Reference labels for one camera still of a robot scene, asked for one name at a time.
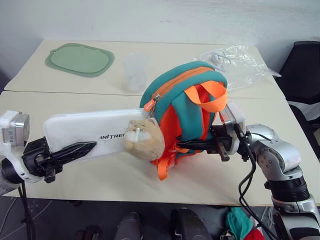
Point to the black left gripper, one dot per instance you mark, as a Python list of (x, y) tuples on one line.
[(37, 160)]

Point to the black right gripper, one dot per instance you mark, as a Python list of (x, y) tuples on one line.
[(223, 142)]

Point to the orange and teal backpack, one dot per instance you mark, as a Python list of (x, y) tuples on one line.
[(175, 85)]

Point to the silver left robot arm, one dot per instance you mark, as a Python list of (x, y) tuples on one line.
[(8, 172)]

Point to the beige plush cat charm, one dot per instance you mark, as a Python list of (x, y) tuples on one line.
[(147, 142)]

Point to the teal cloth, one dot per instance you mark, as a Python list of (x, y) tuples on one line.
[(240, 222)]

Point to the green silicone mat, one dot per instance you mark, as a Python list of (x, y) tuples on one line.
[(78, 58)]

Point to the dark grey rounded shape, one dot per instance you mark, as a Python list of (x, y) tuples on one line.
[(130, 226)]

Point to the translucent plastic cup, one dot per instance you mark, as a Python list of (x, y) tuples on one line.
[(135, 72)]

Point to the clear plastic bag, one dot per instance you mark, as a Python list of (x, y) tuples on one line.
[(247, 62)]

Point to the red cloth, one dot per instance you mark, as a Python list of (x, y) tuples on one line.
[(253, 233)]

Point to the black chair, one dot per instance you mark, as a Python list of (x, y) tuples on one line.
[(303, 82)]

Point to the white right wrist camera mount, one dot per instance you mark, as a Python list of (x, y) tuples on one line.
[(237, 117)]

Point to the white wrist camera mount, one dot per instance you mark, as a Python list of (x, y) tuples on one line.
[(15, 130), (237, 117)]

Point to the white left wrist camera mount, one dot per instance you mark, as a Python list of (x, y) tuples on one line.
[(15, 130)]

